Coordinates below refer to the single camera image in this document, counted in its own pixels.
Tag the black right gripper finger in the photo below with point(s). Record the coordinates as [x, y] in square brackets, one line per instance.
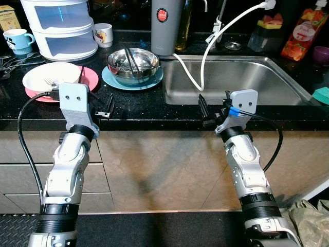
[204, 107]

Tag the light blue plate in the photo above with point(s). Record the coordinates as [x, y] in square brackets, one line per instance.
[154, 81]

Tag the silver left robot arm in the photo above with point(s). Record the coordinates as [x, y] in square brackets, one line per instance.
[64, 175]

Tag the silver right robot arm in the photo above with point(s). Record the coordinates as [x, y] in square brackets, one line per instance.
[247, 164]

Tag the beige kitchen cabinet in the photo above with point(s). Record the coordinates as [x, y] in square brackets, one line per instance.
[154, 170]

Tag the pink plate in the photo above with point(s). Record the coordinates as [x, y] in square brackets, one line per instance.
[90, 77]

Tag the stainless steel sink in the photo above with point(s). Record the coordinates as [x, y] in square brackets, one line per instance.
[257, 77]

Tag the stainless steel bowl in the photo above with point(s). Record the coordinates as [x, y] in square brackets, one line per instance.
[149, 64]

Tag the steel fork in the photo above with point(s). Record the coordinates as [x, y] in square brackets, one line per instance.
[51, 81]

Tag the white printed mug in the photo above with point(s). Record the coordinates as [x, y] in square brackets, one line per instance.
[104, 36]

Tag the white bowl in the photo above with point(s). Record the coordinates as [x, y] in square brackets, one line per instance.
[46, 72]

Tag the grey thermos with red label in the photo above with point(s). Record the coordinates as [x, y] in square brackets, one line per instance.
[165, 36]

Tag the olive oil bottle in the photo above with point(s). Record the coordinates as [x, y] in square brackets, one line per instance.
[186, 25]

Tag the white plastic drawer container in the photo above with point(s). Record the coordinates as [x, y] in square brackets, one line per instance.
[59, 31]

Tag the chrome faucet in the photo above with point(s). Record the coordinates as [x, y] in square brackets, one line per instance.
[222, 13]

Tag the green sponge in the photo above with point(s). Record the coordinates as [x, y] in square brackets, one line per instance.
[322, 95]

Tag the steel cutlery pile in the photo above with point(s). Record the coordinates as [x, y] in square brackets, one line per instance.
[15, 62]

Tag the yellow pink sponge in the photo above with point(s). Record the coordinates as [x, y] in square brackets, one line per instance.
[271, 21]

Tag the light blue mug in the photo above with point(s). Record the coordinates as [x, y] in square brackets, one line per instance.
[18, 41]

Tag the purple cup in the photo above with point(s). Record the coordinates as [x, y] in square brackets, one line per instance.
[321, 55]

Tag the yellow carton box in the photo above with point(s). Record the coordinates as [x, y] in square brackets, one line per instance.
[7, 18]

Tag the black floor mat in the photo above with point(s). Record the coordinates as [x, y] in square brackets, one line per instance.
[15, 231]

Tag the olive green bag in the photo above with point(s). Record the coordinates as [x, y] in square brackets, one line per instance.
[308, 226]

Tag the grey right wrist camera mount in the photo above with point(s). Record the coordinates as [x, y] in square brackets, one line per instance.
[244, 100]

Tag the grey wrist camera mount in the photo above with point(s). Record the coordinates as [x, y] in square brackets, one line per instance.
[74, 103]
[244, 100]

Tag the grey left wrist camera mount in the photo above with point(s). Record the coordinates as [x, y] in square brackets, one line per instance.
[74, 103]

